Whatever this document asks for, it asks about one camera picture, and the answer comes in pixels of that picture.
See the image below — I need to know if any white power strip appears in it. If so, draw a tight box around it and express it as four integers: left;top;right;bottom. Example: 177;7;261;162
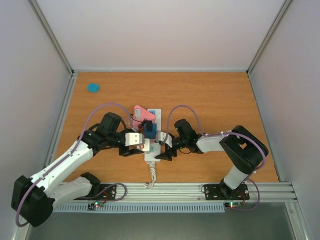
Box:
144;108;162;163

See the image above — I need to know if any white cube plug with picture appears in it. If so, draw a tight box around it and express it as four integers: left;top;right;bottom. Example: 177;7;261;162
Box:
136;138;150;154

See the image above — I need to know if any black thin adapter cable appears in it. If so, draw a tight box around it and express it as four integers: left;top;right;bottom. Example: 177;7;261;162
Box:
129;114;149;131

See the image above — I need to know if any black plug adapter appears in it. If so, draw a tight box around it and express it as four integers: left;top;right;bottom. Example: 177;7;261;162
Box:
145;120;153;132

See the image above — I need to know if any teal cube plug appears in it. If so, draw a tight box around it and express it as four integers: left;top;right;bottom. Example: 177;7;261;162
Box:
87;83;100;93

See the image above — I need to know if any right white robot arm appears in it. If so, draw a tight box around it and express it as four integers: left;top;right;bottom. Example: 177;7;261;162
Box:
155;119;269;200

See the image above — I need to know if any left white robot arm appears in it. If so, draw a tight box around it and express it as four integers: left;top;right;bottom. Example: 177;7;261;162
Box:
11;112;145;227

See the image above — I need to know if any blue cube socket adapter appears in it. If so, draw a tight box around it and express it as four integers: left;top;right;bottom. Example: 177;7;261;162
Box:
144;122;157;139

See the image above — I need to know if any pink triangular socket adapter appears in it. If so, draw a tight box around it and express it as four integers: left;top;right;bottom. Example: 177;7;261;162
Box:
132;105;156;130

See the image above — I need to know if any small white charger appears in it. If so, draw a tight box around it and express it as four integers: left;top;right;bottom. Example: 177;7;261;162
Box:
134;108;141;120

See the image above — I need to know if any left small circuit board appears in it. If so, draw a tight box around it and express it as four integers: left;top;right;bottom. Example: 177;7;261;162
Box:
87;201;104;211

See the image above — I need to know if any small circuit board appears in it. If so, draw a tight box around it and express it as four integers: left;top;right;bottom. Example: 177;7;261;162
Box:
224;201;243;210
87;201;104;211

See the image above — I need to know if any right small circuit board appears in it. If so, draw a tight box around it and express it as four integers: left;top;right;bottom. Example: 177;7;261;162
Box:
224;201;243;210

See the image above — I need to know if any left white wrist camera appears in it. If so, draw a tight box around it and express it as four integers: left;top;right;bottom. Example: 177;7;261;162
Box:
124;132;145;147

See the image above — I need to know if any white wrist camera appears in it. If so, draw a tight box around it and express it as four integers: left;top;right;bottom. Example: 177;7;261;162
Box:
124;132;145;147
155;132;173;148

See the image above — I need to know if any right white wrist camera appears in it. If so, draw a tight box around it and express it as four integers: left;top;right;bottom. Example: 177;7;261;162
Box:
155;132;173;148

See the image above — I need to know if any white power strip cord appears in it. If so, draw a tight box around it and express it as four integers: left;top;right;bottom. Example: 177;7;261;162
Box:
144;161;158;190

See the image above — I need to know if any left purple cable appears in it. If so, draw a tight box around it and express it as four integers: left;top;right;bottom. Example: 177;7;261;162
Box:
15;102;135;228

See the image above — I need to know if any purple cable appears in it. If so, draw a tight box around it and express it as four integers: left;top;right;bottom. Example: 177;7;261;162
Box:
15;102;135;228
166;104;267;212

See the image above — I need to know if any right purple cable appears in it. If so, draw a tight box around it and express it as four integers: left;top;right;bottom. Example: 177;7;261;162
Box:
166;104;267;212

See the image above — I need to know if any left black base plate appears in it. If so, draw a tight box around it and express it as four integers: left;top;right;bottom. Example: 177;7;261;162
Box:
75;183;127;202

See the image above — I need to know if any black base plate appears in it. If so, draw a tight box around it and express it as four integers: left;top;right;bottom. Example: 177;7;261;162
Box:
75;183;127;202
203;183;250;201

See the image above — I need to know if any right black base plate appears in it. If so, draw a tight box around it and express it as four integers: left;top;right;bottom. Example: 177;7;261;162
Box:
203;183;250;201

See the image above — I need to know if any left aluminium rail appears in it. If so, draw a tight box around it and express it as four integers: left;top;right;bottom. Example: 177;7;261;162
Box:
40;71;78;170

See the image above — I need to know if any grey slotted cable duct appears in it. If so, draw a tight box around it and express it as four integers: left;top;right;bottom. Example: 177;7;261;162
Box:
54;202;225;214

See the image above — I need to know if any front aluminium rail frame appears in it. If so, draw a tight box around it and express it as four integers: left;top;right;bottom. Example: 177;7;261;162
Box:
22;181;298;203

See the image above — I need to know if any left aluminium corner post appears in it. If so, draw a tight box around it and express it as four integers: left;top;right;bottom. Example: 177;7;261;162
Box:
28;0;74;76

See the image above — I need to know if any aluminium corner post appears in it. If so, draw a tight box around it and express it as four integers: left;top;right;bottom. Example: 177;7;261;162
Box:
28;0;74;76
246;0;294;77

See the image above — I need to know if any right aluminium corner post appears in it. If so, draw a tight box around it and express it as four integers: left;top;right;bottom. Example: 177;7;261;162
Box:
246;0;294;77

